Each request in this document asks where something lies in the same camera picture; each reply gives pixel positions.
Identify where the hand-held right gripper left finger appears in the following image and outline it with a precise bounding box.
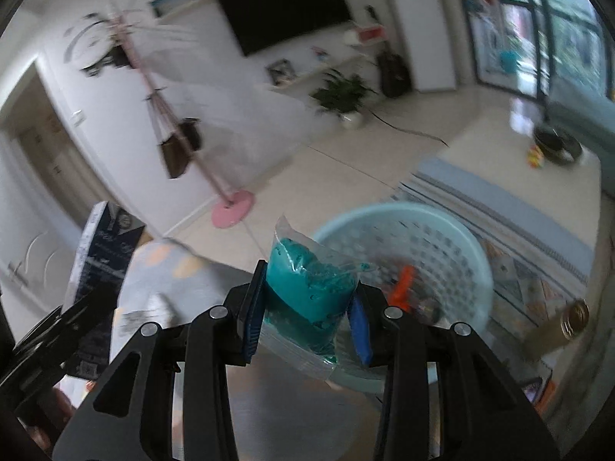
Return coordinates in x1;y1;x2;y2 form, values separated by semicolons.
52;259;270;461

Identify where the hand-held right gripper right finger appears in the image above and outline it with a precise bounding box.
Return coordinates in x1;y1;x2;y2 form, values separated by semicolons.
346;284;560;461

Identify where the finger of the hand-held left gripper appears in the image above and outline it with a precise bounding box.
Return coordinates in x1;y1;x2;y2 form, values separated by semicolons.
14;290;117;370

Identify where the teal clay bag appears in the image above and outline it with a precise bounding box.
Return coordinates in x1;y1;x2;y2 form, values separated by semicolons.
259;214;376;375

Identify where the white milk carton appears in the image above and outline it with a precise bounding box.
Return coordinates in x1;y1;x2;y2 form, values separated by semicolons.
65;202;146;380

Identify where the light blue plastic basket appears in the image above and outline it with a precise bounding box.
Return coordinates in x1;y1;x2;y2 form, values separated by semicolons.
310;203;495;392

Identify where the white door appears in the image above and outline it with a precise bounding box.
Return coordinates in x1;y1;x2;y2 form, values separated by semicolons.
0;221;92;342

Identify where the pink coat rack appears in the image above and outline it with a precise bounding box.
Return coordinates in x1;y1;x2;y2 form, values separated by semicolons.
86;2;255;229

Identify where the patterned rug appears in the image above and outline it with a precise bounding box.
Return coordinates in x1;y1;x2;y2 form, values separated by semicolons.
384;158;592;395

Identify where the smartphone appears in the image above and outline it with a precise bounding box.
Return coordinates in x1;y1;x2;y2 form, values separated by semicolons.
521;377;546;404

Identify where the brown handbag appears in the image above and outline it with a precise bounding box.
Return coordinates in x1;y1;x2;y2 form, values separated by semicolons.
158;129;193;179

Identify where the brown glass bottle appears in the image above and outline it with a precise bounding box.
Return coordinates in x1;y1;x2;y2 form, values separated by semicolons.
524;299;591;361

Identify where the black handbag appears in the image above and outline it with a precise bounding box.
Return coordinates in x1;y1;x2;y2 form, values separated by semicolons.
179;118;201;152

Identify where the glossy coffee table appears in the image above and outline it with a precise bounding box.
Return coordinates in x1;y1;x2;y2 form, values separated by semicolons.
447;120;603;250

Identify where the green potted plant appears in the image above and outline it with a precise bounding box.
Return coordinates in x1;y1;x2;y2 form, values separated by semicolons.
310;70;378;129

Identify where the black guitar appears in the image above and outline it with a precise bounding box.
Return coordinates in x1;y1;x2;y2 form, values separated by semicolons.
376;41;413;98

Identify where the black bowl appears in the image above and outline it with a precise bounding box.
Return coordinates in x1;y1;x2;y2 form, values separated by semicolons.
533;125;583;164

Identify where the tall white appliance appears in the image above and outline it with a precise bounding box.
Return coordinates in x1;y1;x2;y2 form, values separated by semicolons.
384;0;457;93

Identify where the grey sofa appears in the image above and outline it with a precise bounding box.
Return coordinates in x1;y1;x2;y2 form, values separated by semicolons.
548;98;615;231

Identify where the sliding glass door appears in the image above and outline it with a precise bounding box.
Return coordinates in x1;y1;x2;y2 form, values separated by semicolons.
464;0;611;101

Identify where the black floor cable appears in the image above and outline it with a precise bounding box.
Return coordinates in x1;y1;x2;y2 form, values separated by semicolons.
365;110;450;147

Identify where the butterfly picture frame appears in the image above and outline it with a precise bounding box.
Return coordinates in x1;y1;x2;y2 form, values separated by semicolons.
266;59;296;88

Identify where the white wall shelf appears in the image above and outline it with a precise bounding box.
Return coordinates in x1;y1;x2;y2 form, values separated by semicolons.
271;48;380;94

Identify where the round wall clock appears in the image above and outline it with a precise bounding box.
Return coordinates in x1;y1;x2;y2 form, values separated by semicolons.
65;14;121;75

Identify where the black wall television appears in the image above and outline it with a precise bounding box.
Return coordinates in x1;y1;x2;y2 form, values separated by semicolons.
214;0;351;57

